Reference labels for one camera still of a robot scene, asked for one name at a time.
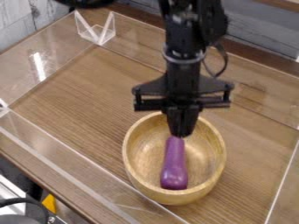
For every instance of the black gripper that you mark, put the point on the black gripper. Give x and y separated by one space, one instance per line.
179 88

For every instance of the brown wooden bowl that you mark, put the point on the brown wooden bowl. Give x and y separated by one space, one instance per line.
143 157

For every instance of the purple toy eggplant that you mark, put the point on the purple toy eggplant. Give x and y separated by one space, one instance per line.
173 177

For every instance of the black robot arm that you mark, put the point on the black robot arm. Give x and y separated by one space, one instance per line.
195 24

